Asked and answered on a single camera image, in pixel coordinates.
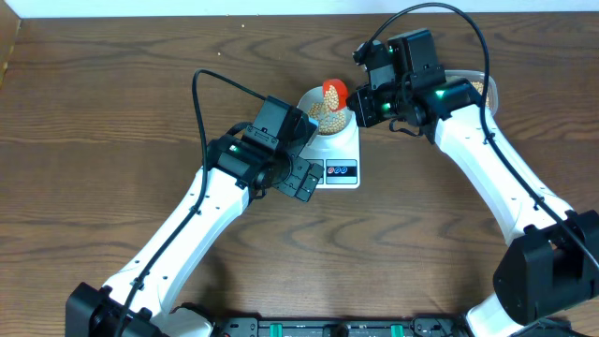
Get red plastic measuring scoop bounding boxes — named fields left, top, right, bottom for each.
left=322, top=79, right=349, bottom=111

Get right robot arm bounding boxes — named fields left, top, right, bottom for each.
left=346, top=71, right=598, bottom=336

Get grey round bowl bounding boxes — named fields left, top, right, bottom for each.
left=298, top=83, right=353, bottom=136

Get white digital kitchen scale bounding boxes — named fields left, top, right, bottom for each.
left=300, top=110, right=360, bottom=189

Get soybeans in bowl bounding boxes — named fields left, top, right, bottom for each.
left=308, top=96, right=348, bottom=136

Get clear plastic container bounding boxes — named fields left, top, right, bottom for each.
left=444, top=69, right=499, bottom=116

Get soybeans in container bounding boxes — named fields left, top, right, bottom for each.
left=472, top=81, right=490, bottom=108

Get cardboard panel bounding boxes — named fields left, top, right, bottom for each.
left=0, top=0, right=22, bottom=83

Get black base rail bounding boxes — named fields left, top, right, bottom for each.
left=210, top=317, right=470, bottom=337

